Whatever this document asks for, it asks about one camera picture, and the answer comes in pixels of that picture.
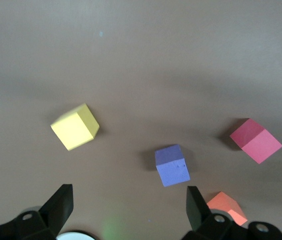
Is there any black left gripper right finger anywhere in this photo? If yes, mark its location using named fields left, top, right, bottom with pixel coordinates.
left=182, top=185, right=282, bottom=240

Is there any yellow foam block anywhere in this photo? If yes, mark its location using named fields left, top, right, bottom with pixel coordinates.
left=50, top=103, right=100, bottom=152

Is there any red foam block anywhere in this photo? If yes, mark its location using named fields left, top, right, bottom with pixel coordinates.
left=229, top=117, right=282, bottom=165

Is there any orange foam block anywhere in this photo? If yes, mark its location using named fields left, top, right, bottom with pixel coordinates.
left=206, top=191, right=249, bottom=227

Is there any purple foam block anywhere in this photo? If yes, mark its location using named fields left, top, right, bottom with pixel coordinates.
left=154, top=143, right=191, bottom=188

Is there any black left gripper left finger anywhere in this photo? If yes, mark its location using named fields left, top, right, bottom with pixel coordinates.
left=0, top=184, right=74, bottom=240

